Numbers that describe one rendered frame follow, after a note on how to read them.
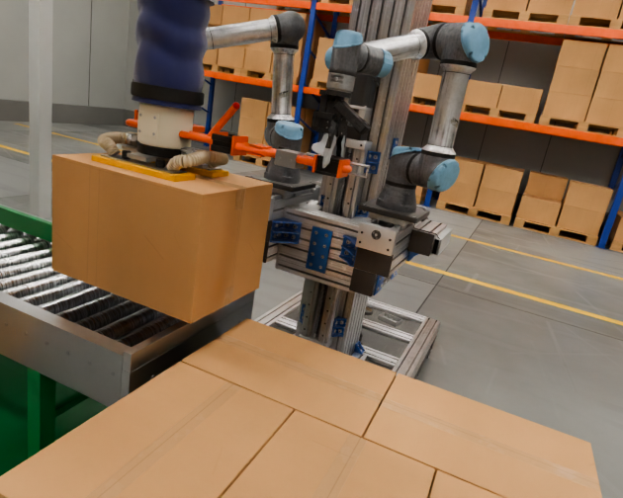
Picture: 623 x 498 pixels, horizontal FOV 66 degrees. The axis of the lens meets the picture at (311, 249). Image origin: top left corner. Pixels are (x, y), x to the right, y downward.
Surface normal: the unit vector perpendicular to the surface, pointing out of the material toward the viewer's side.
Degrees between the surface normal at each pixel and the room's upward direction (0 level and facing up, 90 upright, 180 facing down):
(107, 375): 90
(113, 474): 0
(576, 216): 90
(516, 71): 90
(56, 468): 0
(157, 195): 90
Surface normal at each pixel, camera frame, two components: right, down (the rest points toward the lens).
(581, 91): -0.42, 0.20
